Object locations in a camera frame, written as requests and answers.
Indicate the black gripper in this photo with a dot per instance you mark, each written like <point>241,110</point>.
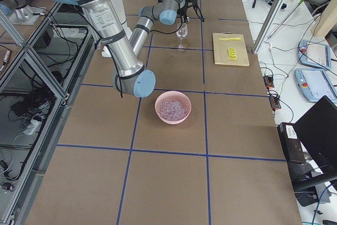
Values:
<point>184,10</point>

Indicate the clear wine glass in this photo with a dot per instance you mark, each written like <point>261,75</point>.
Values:
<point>181,33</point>

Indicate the clear ice cubes pile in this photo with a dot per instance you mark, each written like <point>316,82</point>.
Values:
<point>172,110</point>

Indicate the yellow plastic knife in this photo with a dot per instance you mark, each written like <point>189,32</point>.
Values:
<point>229,38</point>

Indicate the bamboo cutting board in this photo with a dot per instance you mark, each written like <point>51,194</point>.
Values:
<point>220,50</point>

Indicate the pink bowl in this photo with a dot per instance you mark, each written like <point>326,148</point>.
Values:
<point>173,95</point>

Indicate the teach pendant far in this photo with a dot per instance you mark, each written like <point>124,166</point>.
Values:
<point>314,54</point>

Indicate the teach pendant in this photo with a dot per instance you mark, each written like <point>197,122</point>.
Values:
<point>314,84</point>
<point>314,54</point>

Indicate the teach pendant near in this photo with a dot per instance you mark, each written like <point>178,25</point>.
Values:
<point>314,84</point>

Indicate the black monitor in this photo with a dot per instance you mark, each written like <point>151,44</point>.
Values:
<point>316,129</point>

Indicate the black box device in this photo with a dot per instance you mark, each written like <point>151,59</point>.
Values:
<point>291,144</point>

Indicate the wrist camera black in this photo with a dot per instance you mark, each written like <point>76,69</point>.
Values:
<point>194,5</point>

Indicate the aluminium frame post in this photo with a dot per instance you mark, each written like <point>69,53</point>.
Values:
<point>264,32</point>

